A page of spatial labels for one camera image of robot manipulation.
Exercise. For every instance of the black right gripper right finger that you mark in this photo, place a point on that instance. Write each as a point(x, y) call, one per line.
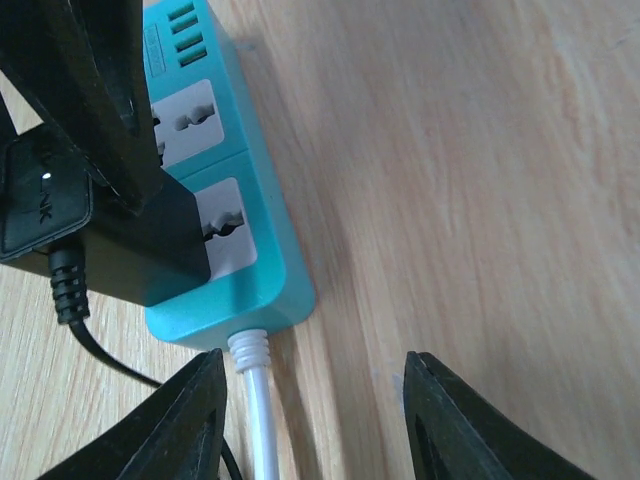
point(454, 433)

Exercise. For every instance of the black power adapter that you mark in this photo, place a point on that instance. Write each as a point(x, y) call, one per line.
point(49, 201)

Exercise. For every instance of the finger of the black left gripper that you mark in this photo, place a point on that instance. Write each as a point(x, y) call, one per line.
point(79, 64)

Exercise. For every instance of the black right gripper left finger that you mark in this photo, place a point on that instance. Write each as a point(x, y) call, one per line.
point(176, 433)

